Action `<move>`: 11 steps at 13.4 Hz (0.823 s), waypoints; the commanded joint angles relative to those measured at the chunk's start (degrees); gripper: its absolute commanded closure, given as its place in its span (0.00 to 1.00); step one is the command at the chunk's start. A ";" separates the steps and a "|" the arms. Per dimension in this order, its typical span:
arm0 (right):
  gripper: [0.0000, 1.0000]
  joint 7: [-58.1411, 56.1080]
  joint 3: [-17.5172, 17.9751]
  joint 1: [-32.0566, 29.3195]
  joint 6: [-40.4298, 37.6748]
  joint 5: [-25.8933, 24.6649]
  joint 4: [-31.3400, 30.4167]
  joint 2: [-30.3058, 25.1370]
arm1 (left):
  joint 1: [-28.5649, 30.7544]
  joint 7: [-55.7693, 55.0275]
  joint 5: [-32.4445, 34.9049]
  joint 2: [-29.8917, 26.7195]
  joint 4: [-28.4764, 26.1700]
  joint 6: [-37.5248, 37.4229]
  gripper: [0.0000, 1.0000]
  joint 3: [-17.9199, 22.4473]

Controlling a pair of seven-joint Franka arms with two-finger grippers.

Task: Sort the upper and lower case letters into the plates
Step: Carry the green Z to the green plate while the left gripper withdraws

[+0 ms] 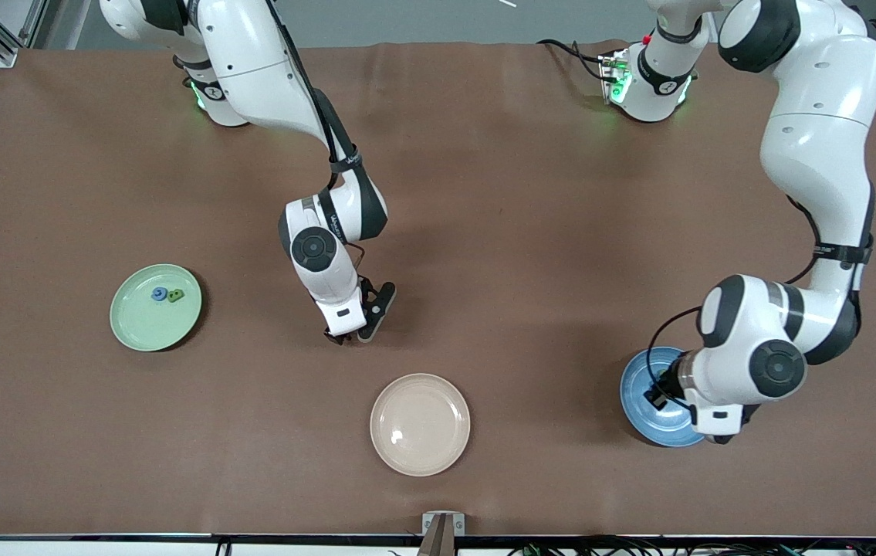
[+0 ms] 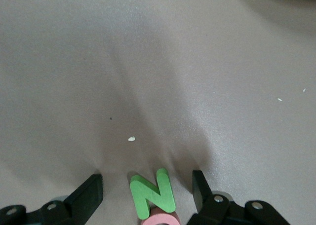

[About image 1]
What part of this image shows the blue plastic plate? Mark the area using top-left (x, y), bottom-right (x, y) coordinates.
top-left (620, 346), bottom-right (709, 448)

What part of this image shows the cream plastic plate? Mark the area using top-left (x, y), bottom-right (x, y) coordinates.
top-left (370, 373), bottom-right (472, 477)

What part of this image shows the green plastic plate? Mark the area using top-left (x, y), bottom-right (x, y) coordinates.
top-left (110, 264), bottom-right (203, 353)

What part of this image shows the brown table cover mat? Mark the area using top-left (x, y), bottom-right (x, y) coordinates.
top-left (0, 40), bottom-right (876, 538)

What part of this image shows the metal table edge bracket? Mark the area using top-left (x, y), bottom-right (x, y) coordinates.
top-left (421, 511), bottom-right (466, 556)

